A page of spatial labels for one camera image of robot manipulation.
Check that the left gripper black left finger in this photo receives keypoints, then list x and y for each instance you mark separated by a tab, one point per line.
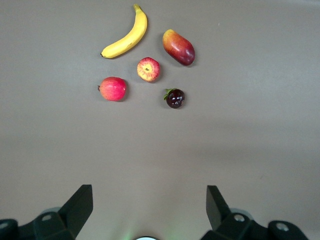
72	215

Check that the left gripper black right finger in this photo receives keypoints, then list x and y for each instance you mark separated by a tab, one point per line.
225	220

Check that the red yellow striped apple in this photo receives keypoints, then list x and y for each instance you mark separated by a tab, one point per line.
148	69

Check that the yellow banana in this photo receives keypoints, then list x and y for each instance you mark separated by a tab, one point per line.
130	37

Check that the dark red plum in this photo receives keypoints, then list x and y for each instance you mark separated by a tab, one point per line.
175	99

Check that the red yellow mango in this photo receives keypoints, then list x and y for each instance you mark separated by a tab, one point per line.
178	47

